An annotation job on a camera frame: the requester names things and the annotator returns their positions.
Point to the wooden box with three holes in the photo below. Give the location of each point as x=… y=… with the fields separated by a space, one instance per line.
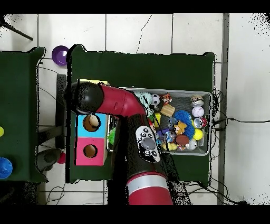
x=92 y=156

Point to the black rod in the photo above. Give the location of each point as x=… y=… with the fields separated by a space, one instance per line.
x=21 y=34

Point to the purple bowl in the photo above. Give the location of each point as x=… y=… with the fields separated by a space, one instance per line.
x=60 y=55

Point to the black metal frame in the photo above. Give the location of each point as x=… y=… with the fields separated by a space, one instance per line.
x=60 y=126

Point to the green spiky ball toy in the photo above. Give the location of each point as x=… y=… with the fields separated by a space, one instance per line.
x=111 y=136

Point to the clear mesh bin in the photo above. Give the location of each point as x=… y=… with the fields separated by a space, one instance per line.
x=185 y=101

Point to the small tiger toy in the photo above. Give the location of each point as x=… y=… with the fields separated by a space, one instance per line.
x=166 y=98

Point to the blue spiky ball toy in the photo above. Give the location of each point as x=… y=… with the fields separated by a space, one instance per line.
x=183 y=115

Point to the small baseball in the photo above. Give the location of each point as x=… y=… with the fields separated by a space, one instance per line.
x=197 y=111

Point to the crushed red soda can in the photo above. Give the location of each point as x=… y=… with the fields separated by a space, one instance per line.
x=200 y=122

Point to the small yellow-green ball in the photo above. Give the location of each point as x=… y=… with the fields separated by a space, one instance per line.
x=1 y=131

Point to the small soccer ball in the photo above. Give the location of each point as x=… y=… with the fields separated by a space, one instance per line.
x=155 y=99

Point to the mint green knitted cloth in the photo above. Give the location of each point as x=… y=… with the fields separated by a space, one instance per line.
x=145 y=99

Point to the brown toy football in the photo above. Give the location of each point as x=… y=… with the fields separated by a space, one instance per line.
x=181 y=140

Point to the plain yellow ball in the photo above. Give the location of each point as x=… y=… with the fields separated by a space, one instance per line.
x=198 y=134

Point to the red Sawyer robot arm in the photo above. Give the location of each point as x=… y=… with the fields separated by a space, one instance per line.
x=122 y=101

